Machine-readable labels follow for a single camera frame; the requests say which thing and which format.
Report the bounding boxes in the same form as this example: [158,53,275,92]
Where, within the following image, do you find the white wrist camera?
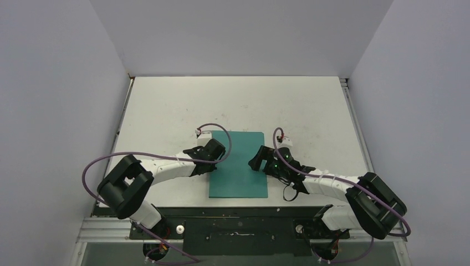
[196,131,212,147]
[276,136,293,149]

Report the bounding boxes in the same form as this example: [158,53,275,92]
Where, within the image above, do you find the aluminium rail frame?
[76,78,407,244]

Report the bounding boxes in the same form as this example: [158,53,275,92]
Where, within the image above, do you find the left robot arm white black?
[97,139,226,239]

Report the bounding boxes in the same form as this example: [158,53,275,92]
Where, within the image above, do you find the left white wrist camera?
[196,131,212,147]

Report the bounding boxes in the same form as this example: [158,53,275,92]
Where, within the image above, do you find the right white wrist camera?
[276,136,293,149]

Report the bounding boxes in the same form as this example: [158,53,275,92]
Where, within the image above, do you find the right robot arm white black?
[248,146,407,239]

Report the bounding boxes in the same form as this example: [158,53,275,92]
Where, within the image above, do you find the teal folder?
[208,131,268,198]

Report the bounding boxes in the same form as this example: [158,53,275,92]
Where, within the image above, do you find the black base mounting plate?
[91,206,368,258]

